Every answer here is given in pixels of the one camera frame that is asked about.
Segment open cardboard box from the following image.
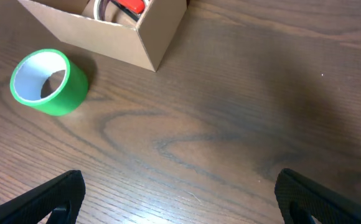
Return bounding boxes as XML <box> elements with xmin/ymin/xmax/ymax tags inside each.
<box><xmin>19</xmin><ymin>0</ymin><xmax>187</xmax><ymax>72</ymax></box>

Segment green tape roll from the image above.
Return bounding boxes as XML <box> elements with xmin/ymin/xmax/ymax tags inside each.
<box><xmin>10</xmin><ymin>49</ymin><xmax>88</xmax><ymax>116</ymax></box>

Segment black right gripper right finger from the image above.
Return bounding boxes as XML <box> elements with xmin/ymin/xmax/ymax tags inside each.
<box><xmin>274</xmin><ymin>168</ymin><xmax>361</xmax><ymax>223</ymax></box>

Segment white tape roll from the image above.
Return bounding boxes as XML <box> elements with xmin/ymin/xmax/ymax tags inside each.
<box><xmin>92</xmin><ymin>0</ymin><xmax>152</xmax><ymax>22</ymax></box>

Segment red black stapler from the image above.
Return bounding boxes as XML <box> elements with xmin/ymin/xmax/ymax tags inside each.
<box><xmin>111</xmin><ymin>0</ymin><xmax>146</xmax><ymax>22</ymax></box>

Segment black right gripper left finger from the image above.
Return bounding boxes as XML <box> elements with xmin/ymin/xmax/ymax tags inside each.
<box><xmin>0</xmin><ymin>170</ymin><xmax>86</xmax><ymax>224</ymax></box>

